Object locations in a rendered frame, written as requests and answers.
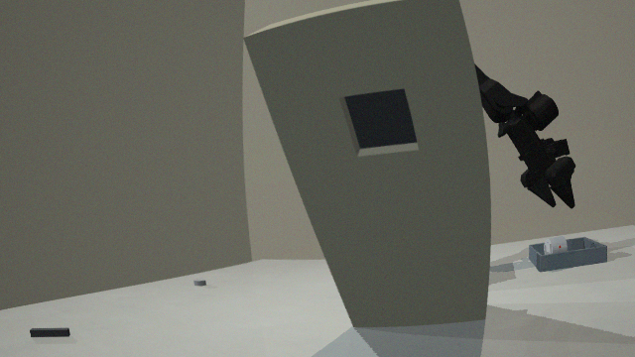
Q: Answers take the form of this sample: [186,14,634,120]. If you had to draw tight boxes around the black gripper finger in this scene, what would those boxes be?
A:
[528,177,557,207]
[550,170,574,209]

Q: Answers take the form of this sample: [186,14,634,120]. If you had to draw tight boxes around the dark grey flat bar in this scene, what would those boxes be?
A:
[30,328,70,337]

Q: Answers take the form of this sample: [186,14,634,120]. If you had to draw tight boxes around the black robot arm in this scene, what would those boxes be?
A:
[474,64,570,165]

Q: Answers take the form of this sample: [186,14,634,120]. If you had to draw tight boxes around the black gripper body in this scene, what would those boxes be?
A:
[518,137,575,188]

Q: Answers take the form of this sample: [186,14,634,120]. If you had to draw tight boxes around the white cylinder with two slots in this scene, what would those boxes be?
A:
[544,236,568,255]

